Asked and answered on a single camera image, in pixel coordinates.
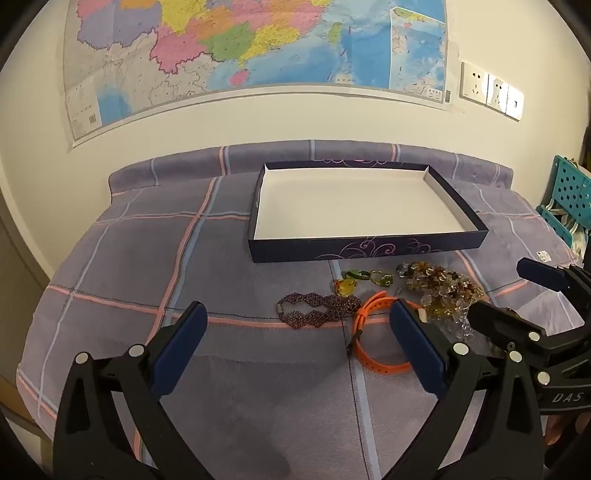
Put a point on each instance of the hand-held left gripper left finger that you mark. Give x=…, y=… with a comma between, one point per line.
x=183, y=344

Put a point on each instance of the colourful wall map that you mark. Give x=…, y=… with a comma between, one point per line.
x=258, y=46

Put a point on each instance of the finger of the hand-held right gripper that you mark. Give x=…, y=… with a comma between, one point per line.
x=542, y=273
x=498, y=321

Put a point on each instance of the white wall socket panel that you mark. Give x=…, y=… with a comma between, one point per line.
x=497, y=92
x=475, y=82
x=515, y=102

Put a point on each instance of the white fabric tag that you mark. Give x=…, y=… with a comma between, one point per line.
x=545, y=255

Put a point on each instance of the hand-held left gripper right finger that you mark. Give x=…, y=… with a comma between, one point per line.
x=418, y=350

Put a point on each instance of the orange smart watch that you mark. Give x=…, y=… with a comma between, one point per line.
x=364, y=350

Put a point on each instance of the person's right hand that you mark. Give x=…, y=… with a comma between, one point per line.
x=570, y=427

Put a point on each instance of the dark purple cardboard box tray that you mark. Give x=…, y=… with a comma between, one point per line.
x=351, y=203

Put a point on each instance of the teal plastic basket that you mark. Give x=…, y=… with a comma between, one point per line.
x=570, y=198

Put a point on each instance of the purple plaid bed sheet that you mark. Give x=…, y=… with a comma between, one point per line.
x=258, y=406

